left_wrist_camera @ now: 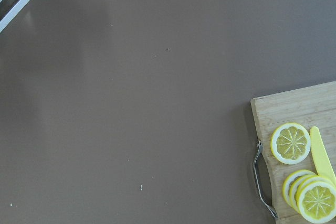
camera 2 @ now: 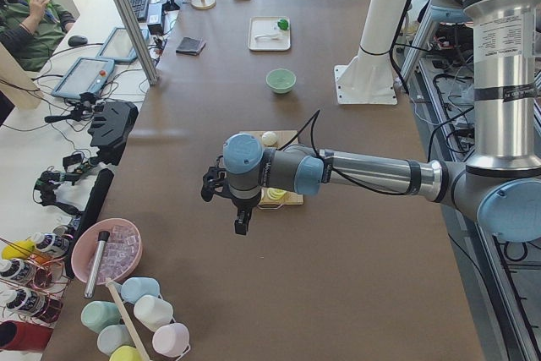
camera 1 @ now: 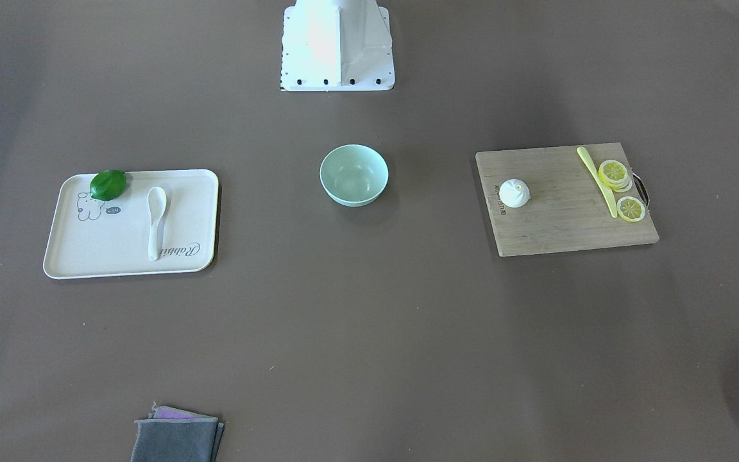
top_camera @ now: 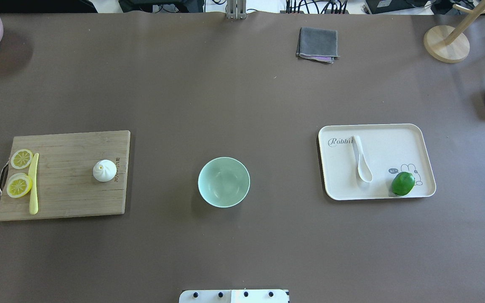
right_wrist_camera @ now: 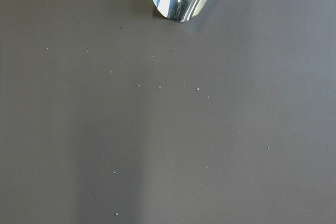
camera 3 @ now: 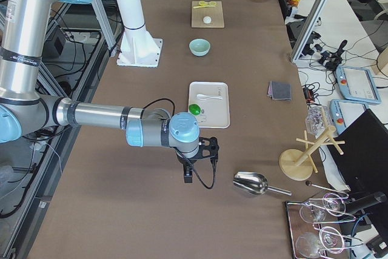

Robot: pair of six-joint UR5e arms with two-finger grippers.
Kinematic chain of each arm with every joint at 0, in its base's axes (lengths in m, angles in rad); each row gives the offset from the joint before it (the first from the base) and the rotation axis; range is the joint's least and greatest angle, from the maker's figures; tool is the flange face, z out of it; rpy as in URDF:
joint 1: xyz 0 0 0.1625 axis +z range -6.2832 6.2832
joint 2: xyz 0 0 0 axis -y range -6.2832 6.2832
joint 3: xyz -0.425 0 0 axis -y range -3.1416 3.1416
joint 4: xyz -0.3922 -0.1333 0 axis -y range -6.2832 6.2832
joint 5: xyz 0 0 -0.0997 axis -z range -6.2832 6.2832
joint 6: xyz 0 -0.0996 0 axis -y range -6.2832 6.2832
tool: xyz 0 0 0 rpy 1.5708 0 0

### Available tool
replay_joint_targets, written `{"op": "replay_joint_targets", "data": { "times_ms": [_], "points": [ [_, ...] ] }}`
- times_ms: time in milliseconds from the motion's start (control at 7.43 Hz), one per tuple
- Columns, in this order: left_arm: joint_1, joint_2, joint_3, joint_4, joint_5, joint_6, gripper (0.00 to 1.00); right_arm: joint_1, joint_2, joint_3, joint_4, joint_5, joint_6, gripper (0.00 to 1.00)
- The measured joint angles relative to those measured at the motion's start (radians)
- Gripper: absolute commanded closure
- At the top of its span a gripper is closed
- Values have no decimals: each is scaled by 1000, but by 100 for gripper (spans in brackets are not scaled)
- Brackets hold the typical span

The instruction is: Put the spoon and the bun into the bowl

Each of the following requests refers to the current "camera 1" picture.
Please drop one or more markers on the white ceramic spoon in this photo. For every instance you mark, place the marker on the white ceramic spoon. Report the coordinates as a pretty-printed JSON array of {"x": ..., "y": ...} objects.
[{"x": 157, "y": 206}]

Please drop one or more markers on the mint green bowl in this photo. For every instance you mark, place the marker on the mint green bowl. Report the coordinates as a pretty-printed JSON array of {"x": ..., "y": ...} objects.
[{"x": 353, "y": 175}]

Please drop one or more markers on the bamboo cutting board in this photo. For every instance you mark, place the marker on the bamboo cutting board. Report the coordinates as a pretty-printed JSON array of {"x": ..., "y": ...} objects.
[{"x": 566, "y": 210}]

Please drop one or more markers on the yellow plastic knife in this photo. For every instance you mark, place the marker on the yellow plastic knife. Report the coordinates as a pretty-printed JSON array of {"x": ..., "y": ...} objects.
[{"x": 606, "y": 191}]

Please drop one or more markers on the stacked lemon slices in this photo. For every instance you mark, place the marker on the stacked lemon slices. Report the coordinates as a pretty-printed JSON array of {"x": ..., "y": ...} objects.
[{"x": 615, "y": 175}]

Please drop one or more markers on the single lemon slice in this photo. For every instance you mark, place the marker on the single lemon slice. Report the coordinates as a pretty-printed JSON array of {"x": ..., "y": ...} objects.
[{"x": 631, "y": 209}]

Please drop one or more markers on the green lime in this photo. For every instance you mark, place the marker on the green lime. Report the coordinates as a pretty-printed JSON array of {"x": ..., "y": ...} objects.
[{"x": 108, "y": 185}]

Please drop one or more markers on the cream rabbit tray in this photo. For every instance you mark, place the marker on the cream rabbit tray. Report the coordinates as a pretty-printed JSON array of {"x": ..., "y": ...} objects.
[{"x": 91, "y": 238}]

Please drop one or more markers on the folded grey cloth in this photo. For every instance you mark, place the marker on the folded grey cloth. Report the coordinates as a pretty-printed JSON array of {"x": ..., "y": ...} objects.
[{"x": 171, "y": 434}]

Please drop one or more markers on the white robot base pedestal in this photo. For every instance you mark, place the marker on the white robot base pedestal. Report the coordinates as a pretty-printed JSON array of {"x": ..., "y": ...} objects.
[{"x": 342, "y": 46}]

